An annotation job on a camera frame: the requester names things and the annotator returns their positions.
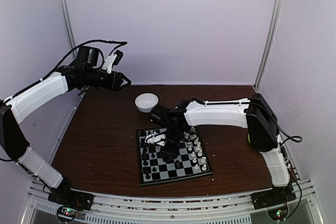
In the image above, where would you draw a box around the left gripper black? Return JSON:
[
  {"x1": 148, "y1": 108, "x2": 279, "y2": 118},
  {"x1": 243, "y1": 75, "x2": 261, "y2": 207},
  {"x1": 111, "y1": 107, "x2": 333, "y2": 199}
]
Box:
[{"x1": 85, "y1": 68, "x2": 131, "y2": 91}]

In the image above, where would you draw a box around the black white chessboard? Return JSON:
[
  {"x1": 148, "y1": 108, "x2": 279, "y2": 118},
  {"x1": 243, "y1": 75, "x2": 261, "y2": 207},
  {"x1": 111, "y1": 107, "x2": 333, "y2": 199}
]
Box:
[{"x1": 136, "y1": 128, "x2": 213, "y2": 186}]

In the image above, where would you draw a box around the black pawn piece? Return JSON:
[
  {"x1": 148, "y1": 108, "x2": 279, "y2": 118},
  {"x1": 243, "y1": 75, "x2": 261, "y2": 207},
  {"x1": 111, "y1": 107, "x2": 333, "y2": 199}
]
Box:
[{"x1": 142, "y1": 151, "x2": 147, "y2": 160}]

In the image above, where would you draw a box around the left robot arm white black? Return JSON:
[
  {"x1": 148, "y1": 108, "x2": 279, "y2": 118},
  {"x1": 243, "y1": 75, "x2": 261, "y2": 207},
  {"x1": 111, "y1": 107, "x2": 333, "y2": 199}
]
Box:
[{"x1": 1, "y1": 46, "x2": 131, "y2": 205}]

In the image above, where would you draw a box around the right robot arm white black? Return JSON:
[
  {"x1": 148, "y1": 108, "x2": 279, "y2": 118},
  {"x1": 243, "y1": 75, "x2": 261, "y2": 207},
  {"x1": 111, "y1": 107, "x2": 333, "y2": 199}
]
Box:
[{"x1": 145, "y1": 93, "x2": 290, "y2": 204}]

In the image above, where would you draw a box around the white ceramic bowl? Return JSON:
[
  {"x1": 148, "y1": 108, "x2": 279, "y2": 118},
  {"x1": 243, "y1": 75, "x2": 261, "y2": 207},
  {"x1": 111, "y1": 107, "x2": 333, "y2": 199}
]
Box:
[{"x1": 134, "y1": 93, "x2": 159, "y2": 113}]

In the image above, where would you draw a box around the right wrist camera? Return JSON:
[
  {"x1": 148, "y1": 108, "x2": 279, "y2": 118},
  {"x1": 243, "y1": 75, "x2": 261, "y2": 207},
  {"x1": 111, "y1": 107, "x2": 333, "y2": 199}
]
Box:
[{"x1": 144, "y1": 132, "x2": 166, "y2": 146}]

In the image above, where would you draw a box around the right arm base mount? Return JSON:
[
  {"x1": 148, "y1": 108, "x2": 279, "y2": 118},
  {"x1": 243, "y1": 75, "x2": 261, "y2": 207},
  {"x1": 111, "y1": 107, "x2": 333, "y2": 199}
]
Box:
[{"x1": 251, "y1": 185, "x2": 297, "y2": 222}]

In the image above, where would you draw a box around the left aluminium corner post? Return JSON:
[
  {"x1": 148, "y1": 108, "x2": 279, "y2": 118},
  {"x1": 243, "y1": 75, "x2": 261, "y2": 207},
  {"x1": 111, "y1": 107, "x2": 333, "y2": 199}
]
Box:
[{"x1": 59, "y1": 0, "x2": 76, "y2": 48}]

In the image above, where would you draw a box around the aluminium corner post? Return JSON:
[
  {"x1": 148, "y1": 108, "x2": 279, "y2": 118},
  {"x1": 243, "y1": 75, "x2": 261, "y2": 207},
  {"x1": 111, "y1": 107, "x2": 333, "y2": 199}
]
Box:
[
  {"x1": 59, "y1": 0, "x2": 76, "y2": 48},
  {"x1": 253, "y1": 0, "x2": 284, "y2": 92}
]

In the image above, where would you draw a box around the aluminium front rail frame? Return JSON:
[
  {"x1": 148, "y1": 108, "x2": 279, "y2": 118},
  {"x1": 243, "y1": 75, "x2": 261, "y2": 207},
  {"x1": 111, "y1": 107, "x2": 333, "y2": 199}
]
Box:
[{"x1": 18, "y1": 179, "x2": 326, "y2": 223}]

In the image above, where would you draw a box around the right aluminium corner post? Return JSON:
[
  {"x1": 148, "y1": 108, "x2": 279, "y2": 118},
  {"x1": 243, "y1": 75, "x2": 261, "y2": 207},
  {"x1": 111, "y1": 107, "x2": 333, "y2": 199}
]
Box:
[{"x1": 253, "y1": 0, "x2": 284, "y2": 92}]

